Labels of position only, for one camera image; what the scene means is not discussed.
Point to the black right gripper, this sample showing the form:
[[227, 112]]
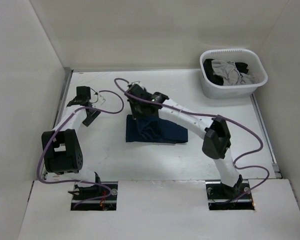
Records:
[[136, 114]]

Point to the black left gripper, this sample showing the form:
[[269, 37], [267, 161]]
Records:
[[93, 114]]

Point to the dark blue denim trousers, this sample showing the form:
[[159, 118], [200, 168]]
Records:
[[154, 130]]

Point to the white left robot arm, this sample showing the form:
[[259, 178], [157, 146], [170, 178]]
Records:
[[63, 154]]

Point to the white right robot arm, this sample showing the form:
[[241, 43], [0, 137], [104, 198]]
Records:
[[214, 133]]

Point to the black garment in basket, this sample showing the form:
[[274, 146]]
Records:
[[218, 80]]

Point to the white plastic laundry basket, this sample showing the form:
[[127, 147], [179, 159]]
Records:
[[247, 56]]

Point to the grey garment in basket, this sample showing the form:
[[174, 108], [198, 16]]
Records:
[[231, 76]]

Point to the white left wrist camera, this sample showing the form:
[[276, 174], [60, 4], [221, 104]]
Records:
[[100, 100]]

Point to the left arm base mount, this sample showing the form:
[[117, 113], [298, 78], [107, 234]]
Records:
[[94, 198]]

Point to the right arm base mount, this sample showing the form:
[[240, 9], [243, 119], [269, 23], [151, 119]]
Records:
[[218, 200]]

